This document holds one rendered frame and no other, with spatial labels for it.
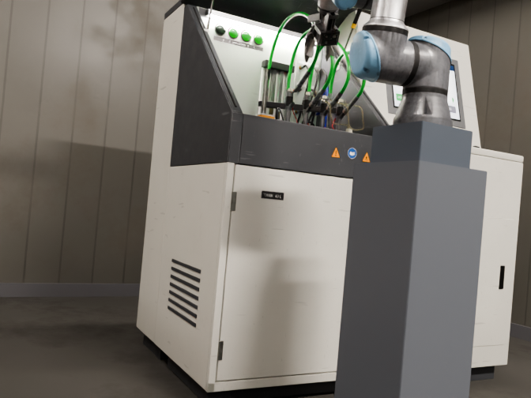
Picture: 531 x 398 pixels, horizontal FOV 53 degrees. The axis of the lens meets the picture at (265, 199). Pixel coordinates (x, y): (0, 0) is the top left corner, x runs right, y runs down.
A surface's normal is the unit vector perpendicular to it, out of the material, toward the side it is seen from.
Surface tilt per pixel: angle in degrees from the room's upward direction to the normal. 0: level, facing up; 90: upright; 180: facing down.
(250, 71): 90
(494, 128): 90
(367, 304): 90
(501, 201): 90
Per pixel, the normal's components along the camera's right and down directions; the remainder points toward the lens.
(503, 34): -0.87, -0.08
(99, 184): 0.49, 0.03
